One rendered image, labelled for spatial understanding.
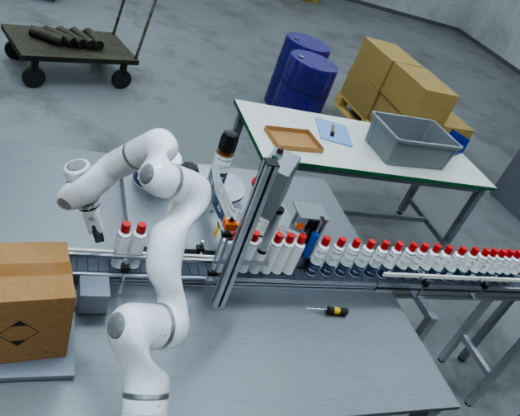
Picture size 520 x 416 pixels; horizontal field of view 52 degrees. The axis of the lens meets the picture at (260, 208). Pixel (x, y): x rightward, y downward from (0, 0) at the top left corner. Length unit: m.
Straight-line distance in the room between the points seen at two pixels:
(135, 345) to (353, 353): 1.06
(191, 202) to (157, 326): 0.34
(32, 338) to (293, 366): 0.90
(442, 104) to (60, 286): 4.64
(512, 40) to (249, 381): 12.05
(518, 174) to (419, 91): 1.42
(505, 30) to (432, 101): 8.12
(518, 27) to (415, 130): 9.31
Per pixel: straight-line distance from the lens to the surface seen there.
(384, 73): 6.04
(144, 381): 1.43
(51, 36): 5.19
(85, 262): 2.07
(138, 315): 1.39
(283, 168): 1.75
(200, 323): 2.03
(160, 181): 1.39
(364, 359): 2.21
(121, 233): 1.96
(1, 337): 1.71
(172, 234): 1.43
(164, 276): 1.43
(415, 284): 2.64
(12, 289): 1.63
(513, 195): 6.20
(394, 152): 3.73
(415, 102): 5.58
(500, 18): 13.83
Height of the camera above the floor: 2.31
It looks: 33 degrees down
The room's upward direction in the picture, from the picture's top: 21 degrees clockwise
